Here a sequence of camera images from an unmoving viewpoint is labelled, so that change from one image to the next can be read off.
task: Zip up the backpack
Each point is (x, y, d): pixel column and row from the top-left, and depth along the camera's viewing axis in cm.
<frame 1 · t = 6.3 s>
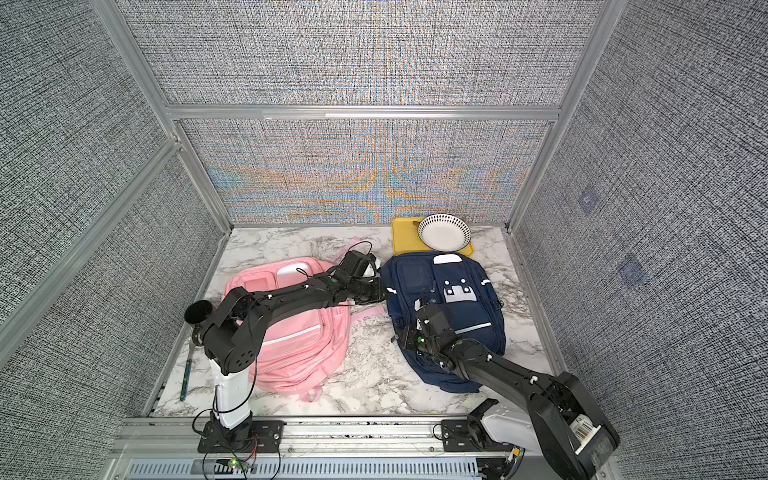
left hand: (397, 293, 89), fingers closed
right hand: (399, 326, 86), fingers closed
pink backpack: (303, 348, 83), point 7 cm above the table
navy blue backpack: (456, 280, 102), point 4 cm above the table
yellow cutting board: (405, 238, 122), on the table
white bowl dotted rim: (444, 232, 119), on the table
black cup: (198, 311, 88), point 10 cm above the table
green handled fork: (187, 372, 85), on the table

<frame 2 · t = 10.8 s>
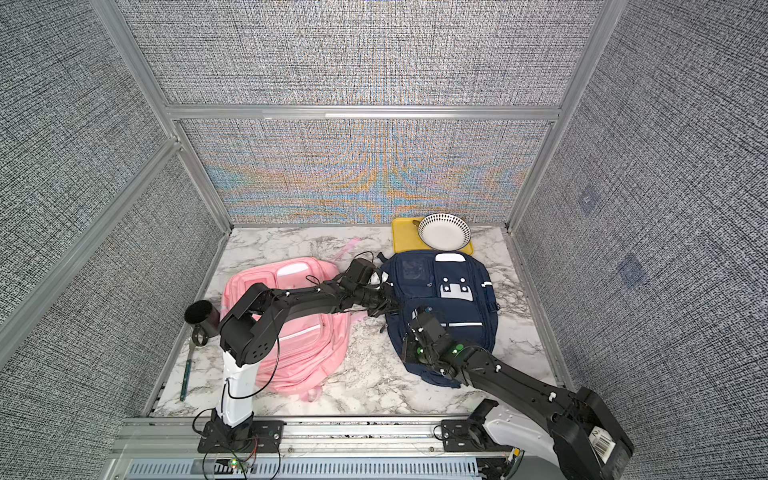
left hand: (409, 302, 89), fingers closed
right hand: (401, 341, 83), fingers closed
the named things where they were.

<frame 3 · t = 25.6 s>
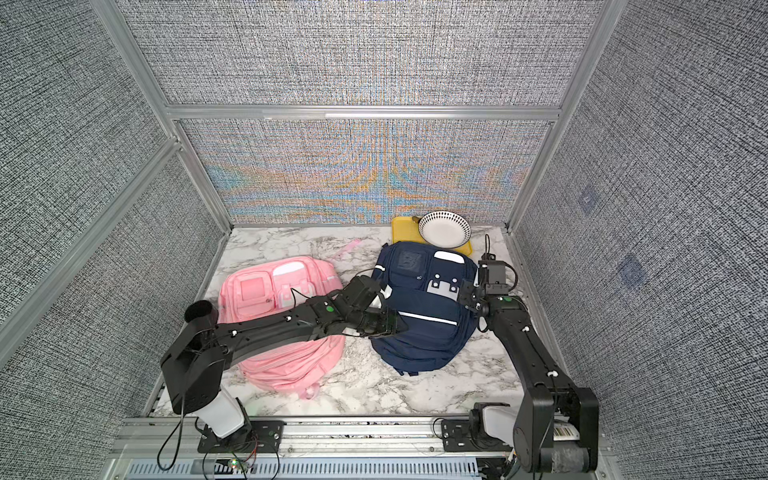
left hand: (409, 329, 76), fingers open
right hand: (473, 281, 86), fingers open
navy blue backpack: (424, 285, 99), point 4 cm above the table
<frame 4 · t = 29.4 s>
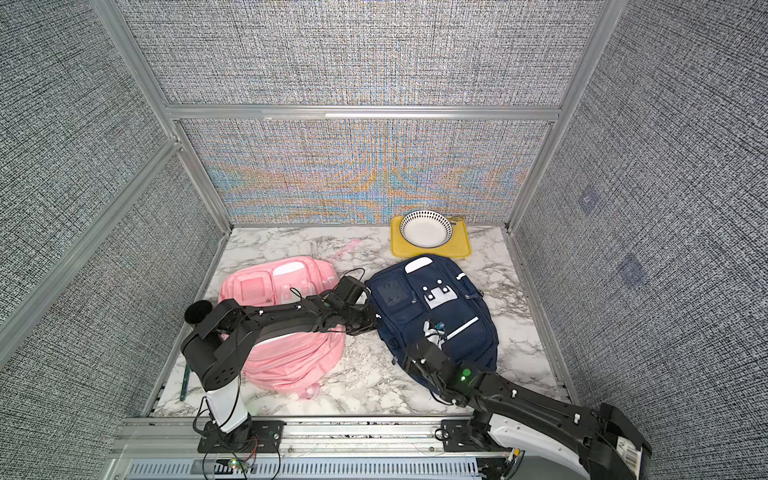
left hand: (389, 324, 87), fingers closed
right hand: (406, 349, 81), fingers open
navy blue backpack: (429, 297, 97), point 4 cm above the table
white bowl dotted rim: (426, 229, 121), on the table
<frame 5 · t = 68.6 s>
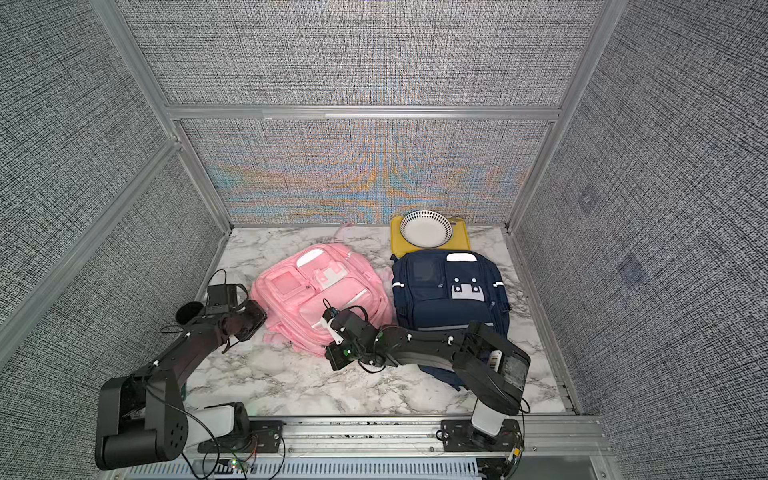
left hand: (270, 310, 90), fingers closed
right hand: (323, 349, 80), fingers closed
pink backpack: (289, 294, 92), point 9 cm above the table
navy blue backpack: (441, 290, 99), point 3 cm above the table
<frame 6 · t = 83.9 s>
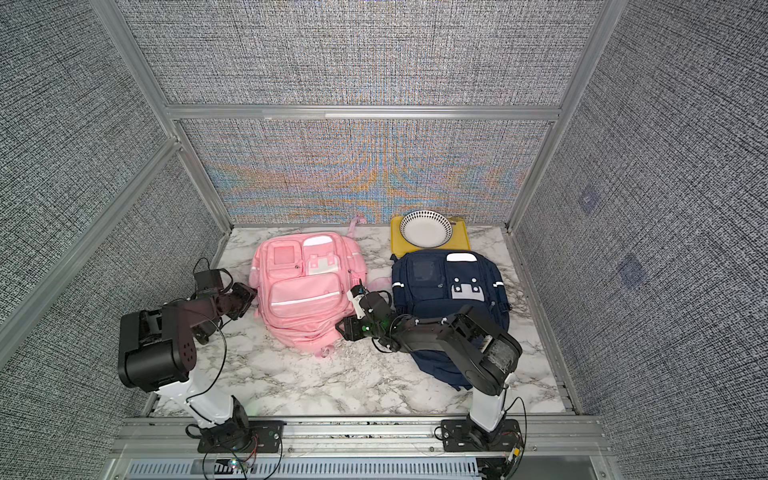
left hand: (259, 289, 98), fingers open
right hand: (339, 317, 88), fingers open
pink backpack: (306, 282, 100), point 5 cm above the table
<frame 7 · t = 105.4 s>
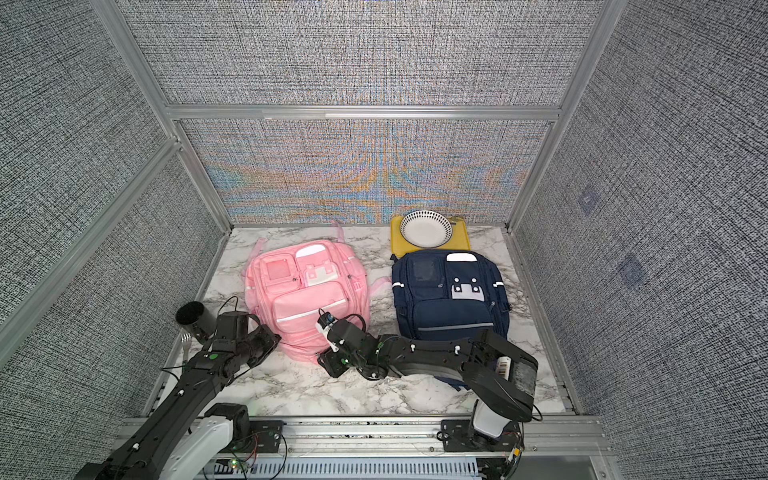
left hand: (285, 332, 84), fingers closed
right hand: (320, 350, 79), fingers open
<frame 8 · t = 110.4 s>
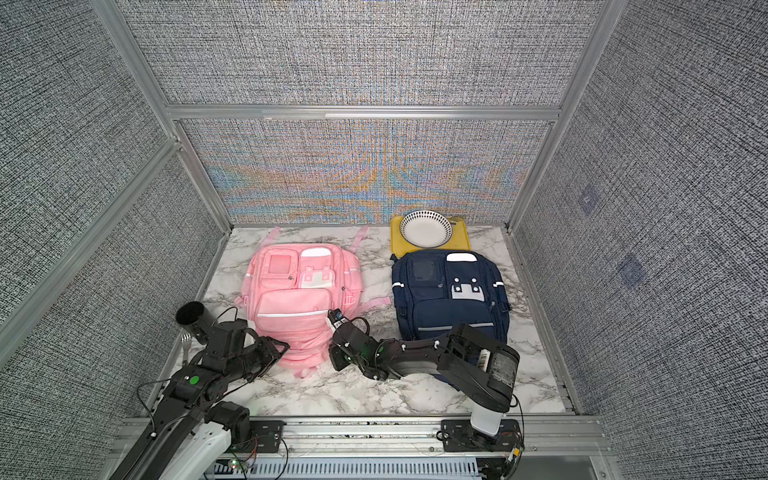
left hand: (291, 346, 77), fingers open
right hand: (326, 341, 84), fingers closed
pink backpack: (292, 291, 98), point 4 cm above the table
